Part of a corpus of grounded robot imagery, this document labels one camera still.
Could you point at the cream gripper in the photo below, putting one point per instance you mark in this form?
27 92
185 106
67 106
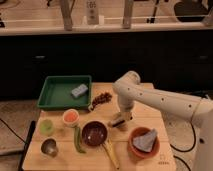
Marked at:
120 118

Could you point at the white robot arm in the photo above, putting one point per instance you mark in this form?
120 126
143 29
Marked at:
196 110

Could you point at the orange bowl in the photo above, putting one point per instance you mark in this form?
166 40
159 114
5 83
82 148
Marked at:
138 153

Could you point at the purple bowl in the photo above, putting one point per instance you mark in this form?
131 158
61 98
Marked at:
94 133

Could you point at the brown grape bunch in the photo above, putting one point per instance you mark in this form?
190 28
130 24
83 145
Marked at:
100 99

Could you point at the grey crumpled cloth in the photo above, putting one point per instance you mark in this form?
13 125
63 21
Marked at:
145 142

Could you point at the green chili pepper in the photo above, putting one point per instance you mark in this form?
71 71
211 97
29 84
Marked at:
77 140

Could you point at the grey sponge block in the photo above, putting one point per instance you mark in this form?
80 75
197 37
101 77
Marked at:
78 91

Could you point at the white cup orange contents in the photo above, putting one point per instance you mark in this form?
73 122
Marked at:
70 117

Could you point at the green plastic tray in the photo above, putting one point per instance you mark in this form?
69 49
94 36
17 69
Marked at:
56 93

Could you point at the green cup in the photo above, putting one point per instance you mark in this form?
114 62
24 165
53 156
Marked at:
46 127

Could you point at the metal cup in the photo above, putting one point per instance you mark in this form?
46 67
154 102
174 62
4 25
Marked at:
49 147

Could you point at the yellow handled utensil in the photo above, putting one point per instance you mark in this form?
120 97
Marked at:
110 151

